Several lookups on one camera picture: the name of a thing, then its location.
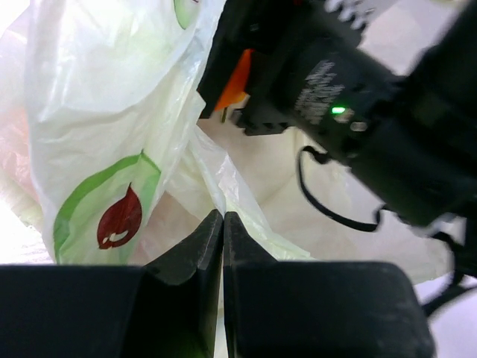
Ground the orange fake fruit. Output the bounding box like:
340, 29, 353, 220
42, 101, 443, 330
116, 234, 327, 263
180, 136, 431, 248
214, 48, 254, 111

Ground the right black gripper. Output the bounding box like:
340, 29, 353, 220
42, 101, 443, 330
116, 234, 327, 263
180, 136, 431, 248
198, 1, 476, 227

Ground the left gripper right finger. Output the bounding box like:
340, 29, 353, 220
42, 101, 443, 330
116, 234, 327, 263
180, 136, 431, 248
224, 213, 435, 357

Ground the translucent plastic bag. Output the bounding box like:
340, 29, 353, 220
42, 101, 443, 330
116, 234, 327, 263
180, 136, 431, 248
1, 1, 451, 283

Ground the right black thin cable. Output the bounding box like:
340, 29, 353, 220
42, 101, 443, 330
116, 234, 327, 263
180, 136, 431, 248
297, 145, 388, 233

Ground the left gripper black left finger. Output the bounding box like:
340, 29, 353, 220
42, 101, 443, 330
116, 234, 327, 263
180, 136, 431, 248
1, 210, 223, 357

